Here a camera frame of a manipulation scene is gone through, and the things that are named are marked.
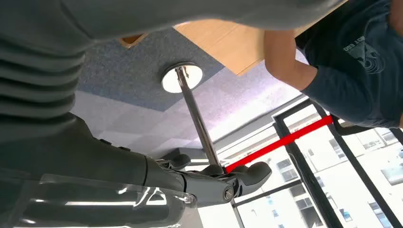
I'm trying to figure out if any person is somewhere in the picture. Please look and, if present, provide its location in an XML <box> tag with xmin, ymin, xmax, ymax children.
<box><xmin>264</xmin><ymin>0</ymin><xmax>403</xmax><ymax>130</ymax></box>

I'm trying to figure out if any ribbed grey right arm sleeve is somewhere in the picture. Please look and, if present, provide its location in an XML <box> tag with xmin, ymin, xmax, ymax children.
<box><xmin>0</xmin><ymin>33</ymin><xmax>86</xmax><ymax>145</ymax></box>

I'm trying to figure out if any small wooden furniture piece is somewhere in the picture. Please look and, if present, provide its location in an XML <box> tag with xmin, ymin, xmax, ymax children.
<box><xmin>118</xmin><ymin>32</ymin><xmax>149</xmax><ymax>49</ymax></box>

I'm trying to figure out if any light wooden desk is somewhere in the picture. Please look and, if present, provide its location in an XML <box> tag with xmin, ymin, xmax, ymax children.
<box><xmin>173</xmin><ymin>0</ymin><xmax>349</xmax><ymax>77</ymax></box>

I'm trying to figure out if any red barrier belt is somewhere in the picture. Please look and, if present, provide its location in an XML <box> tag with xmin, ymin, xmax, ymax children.
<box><xmin>224</xmin><ymin>115</ymin><xmax>334</xmax><ymax>174</ymax></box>

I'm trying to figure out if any building outside window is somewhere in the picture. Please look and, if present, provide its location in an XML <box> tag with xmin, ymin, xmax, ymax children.
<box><xmin>234</xmin><ymin>105</ymin><xmax>403</xmax><ymax>228</ymax></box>

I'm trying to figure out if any black window frame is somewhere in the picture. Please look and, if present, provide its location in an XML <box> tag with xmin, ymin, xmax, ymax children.
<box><xmin>231</xmin><ymin>98</ymin><xmax>403</xmax><ymax>228</ymax></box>

